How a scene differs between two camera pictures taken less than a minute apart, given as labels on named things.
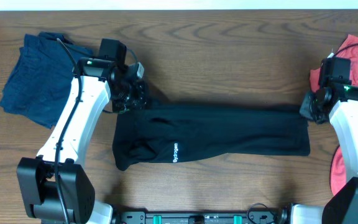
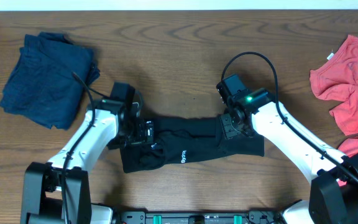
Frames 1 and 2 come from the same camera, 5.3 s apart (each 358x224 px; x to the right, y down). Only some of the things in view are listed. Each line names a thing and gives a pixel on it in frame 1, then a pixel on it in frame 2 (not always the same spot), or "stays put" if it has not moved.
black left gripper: (141, 102) -> (141, 137)
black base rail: (253, 217) stays put
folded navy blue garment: (38, 88) stays put
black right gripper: (305, 109) -> (228, 129)
